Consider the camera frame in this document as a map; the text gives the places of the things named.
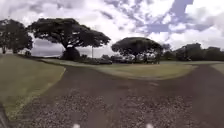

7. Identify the large umbrella-shaped tree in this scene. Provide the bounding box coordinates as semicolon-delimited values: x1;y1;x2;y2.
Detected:
27;17;112;62

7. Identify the row of dark trees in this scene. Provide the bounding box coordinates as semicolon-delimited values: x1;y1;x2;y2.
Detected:
161;42;224;62

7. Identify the round dark tree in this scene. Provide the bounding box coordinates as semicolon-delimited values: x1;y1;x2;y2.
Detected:
0;18;34;55

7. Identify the grass lawn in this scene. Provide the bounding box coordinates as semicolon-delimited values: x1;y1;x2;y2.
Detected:
0;54;67;121
41;58;199;81

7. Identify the dark asphalt road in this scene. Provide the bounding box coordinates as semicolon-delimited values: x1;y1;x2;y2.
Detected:
6;63;224;128

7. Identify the low umbrella-shaped tree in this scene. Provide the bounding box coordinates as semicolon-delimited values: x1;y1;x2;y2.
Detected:
111;36;164;64

